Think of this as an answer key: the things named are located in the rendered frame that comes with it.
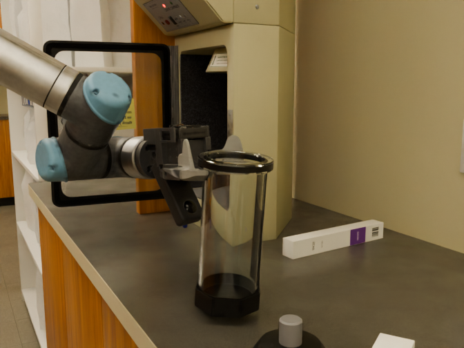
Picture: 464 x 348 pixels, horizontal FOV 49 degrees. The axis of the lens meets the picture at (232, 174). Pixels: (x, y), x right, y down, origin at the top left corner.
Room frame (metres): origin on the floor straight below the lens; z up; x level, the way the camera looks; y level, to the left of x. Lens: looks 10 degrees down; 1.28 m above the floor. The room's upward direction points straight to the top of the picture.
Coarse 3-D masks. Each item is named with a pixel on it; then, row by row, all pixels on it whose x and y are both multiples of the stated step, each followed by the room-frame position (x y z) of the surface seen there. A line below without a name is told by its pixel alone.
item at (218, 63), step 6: (216, 48) 1.23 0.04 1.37; (222, 48) 1.20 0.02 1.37; (216, 54) 1.21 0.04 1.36; (222, 54) 1.19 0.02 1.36; (216, 60) 1.20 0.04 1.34; (222, 60) 1.18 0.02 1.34; (210, 66) 1.21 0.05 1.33; (216, 66) 1.19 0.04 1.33; (222, 66) 1.18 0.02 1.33; (210, 72) 1.28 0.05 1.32; (216, 72) 1.30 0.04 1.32; (222, 72) 1.31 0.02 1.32
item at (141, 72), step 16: (80, 64) 1.26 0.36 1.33; (96, 64) 1.27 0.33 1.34; (112, 64) 1.28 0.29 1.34; (128, 64) 1.30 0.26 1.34; (144, 64) 1.32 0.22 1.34; (160, 64) 1.33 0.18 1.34; (128, 80) 1.30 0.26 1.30; (144, 80) 1.31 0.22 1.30; (160, 80) 1.33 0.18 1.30; (144, 96) 1.31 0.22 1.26; (160, 96) 1.33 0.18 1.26; (128, 112) 1.30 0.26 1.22; (144, 112) 1.31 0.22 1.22; (160, 112) 1.33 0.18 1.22; (128, 128) 1.30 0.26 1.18; (144, 128) 1.31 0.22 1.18; (64, 192) 1.24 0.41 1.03; (80, 192) 1.25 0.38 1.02; (96, 192) 1.26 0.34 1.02; (112, 192) 1.28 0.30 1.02; (128, 192) 1.30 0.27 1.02
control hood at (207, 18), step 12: (144, 0) 1.26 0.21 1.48; (180, 0) 1.12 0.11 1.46; (192, 0) 1.09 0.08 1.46; (204, 0) 1.05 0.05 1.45; (216, 0) 1.06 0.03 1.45; (228, 0) 1.07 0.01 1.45; (192, 12) 1.13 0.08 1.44; (204, 12) 1.09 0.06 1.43; (216, 12) 1.06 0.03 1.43; (228, 12) 1.07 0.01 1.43; (156, 24) 1.33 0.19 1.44; (204, 24) 1.13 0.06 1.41; (216, 24) 1.10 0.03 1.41
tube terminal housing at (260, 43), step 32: (256, 0) 1.10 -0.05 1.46; (288, 0) 1.22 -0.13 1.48; (192, 32) 1.26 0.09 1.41; (224, 32) 1.11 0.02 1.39; (256, 32) 1.10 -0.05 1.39; (288, 32) 1.23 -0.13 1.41; (256, 64) 1.10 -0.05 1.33; (288, 64) 1.23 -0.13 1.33; (256, 96) 1.10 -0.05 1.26; (288, 96) 1.24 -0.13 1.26; (256, 128) 1.10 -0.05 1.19; (288, 128) 1.25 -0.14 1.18; (288, 160) 1.26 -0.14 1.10; (288, 192) 1.26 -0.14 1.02
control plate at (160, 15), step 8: (152, 0) 1.23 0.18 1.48; (160, 0) 1.19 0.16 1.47; (168, 0) 1.16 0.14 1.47; (176, 0) 1.14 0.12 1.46; (152, 8) 1.26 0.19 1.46; (160, 8) 1.23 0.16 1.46; (168, 8) 1.20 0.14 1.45; (176, 8) 1.17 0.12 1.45; (184, 8) 1.14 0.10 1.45; (160, 16) 1.26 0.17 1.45; (168, 16) 1.23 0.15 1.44; (176, 16) 1.20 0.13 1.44; (192, 16) 1.14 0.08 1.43; (160, 24) 1.31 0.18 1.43; (176, 24) 1.24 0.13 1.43; (184, 24) 1.20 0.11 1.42; (192, 24) 1.17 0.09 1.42
